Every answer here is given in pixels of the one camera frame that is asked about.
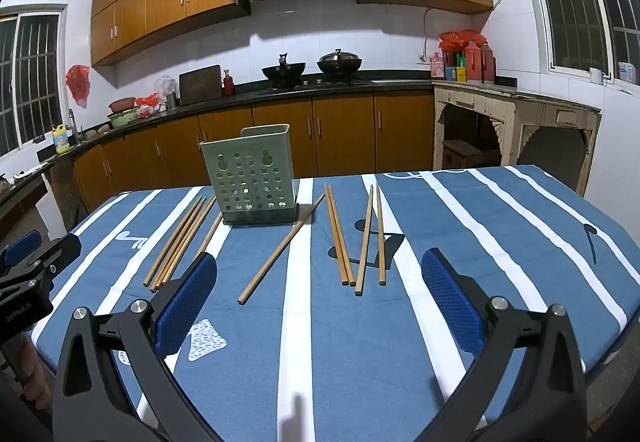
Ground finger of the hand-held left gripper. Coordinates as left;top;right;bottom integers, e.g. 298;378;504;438
32;234;82;273
0;230;43;267

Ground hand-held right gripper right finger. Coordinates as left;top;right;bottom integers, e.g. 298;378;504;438
421;248;588;442

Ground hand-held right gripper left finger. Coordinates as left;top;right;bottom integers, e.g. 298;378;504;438
52;252;221;442

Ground wooden chopstick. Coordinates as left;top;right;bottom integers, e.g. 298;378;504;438
143;196;203;287
327;184;356;286
157;196;213;291
376;184;387;286
150;196;208;293
237;193;327;306
163;194;218;285
323;183;349;286
198;213;224;257
355;184;375;297

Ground green perforated utensil holder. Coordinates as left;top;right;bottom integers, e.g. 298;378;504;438
199;124;301;226

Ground person's left hand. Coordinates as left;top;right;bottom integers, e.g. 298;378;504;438
15;352;51;415

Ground white rag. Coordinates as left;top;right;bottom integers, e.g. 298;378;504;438
12;162;53;180

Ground yellow detergent bottle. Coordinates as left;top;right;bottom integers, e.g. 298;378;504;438
52;124;71;155

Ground blue white striped tablecloth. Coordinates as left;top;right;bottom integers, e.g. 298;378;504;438
30;165;628;442

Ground green basin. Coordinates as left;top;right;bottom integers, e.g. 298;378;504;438
107;106;141;129

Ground wooden stool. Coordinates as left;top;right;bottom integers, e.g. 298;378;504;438
442;139;501;170

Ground red plastic bag on hook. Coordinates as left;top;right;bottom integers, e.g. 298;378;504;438
66;64;91;109

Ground crumpled red plastic bag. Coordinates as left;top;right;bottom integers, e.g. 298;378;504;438
135;92;160;115

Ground clear plastic bag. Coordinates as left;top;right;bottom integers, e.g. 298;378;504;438
154;76;177;102

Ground base cabinets with black countertop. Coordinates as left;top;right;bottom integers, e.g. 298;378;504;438
0;74;436;233

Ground cream wooden sideboard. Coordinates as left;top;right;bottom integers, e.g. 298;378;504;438
432;80;602;195

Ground dark wooden cutting board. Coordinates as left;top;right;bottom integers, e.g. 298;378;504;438
178;64;223;106

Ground red thermos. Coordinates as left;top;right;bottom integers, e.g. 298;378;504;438
464;40;483;83
480;42;496;85

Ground black wok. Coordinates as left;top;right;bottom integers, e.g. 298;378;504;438
261;52;308;88

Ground gas stove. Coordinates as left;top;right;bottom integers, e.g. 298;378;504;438
257;78;373;92

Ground red plastic bag over thermoses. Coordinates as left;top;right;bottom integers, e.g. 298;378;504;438
439;29;487;52

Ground lidded wok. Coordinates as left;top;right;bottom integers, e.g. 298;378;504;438
316;49;362;82

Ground barred window with wide frame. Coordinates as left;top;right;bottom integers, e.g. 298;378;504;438
0;4;67;157

